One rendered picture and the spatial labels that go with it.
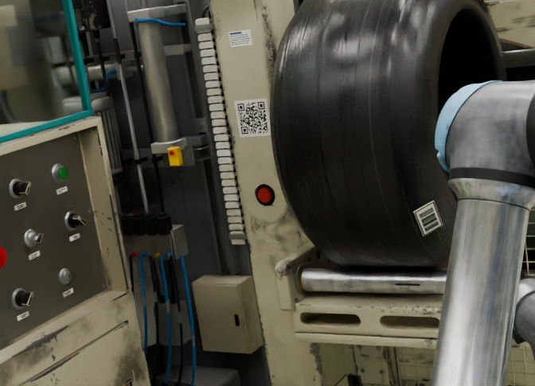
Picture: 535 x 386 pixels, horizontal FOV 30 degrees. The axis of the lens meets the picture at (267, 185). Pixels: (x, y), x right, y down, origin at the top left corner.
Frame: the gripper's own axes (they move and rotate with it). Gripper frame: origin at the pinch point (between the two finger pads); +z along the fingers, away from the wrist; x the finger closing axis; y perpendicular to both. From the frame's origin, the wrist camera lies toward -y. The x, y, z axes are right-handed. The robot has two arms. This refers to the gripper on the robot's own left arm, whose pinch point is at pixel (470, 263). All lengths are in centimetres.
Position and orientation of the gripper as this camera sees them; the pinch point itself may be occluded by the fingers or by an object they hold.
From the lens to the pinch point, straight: 163.9
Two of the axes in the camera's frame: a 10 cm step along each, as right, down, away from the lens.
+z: -2.2, -2.8, 9.3
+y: -4.5, -8.2, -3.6
